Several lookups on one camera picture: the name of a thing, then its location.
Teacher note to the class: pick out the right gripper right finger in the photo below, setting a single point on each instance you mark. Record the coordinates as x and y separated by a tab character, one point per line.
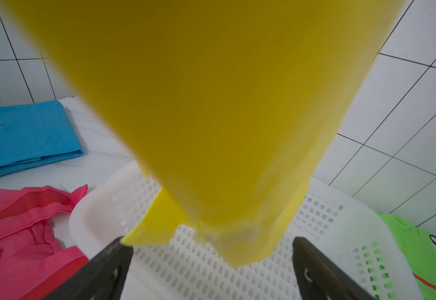
318	278

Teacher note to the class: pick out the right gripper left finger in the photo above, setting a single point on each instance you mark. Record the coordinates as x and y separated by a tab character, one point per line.
102	278

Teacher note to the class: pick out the pink rabbit raincoat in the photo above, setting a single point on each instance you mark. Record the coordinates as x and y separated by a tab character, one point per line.
32	261

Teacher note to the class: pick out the yellow raincoat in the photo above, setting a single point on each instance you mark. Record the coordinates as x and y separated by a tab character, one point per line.
230	105

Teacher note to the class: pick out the white plastic basket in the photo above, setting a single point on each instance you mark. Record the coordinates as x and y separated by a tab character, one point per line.
349	233

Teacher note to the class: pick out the green frog raincoat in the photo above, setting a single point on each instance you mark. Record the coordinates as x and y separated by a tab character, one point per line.
419	249

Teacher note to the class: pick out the blue folded raincoat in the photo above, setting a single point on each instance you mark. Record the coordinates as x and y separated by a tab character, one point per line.
33	135

